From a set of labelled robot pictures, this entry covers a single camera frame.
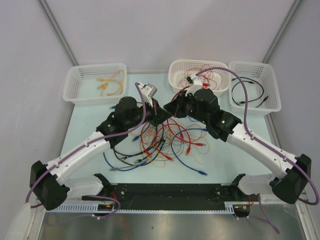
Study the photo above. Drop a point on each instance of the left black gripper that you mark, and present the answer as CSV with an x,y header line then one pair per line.
x,y
158,114

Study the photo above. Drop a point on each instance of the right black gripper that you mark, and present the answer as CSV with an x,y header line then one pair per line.
x,y
175,107

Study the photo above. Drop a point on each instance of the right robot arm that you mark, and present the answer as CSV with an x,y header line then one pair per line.
x,y
289,173

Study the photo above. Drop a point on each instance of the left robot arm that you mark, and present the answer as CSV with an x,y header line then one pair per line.
x,y
50,182

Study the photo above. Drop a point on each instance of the middle white plastic basket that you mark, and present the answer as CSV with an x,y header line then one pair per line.
x,y
216,80

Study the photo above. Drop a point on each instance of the white plastic basket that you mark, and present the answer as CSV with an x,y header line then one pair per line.
x,y
216,80
261,85
95,84

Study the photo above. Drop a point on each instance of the left white plastic basket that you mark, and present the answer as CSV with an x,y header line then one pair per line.
x,y
95,84

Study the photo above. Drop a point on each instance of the right white plastic basket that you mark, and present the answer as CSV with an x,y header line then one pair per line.
x,y
261,85

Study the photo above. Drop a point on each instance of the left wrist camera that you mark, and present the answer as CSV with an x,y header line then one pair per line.
x,y
148,91

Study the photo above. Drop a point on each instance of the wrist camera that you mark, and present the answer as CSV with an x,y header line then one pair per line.
x,y
194,84
148,91

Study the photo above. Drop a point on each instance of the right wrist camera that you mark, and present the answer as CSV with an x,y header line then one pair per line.
x,y
194,84

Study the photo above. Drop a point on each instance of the white slotted cable duct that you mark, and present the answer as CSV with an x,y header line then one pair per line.
x,y
106,208

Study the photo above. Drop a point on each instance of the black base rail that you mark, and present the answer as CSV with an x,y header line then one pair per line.
x,y
174,196

